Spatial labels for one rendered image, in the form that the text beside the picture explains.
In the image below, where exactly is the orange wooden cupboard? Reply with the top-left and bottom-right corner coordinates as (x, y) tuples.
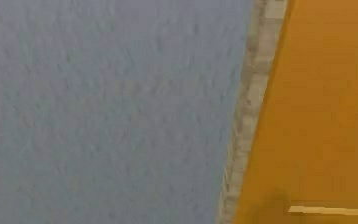
(232, 0), (358, 224)

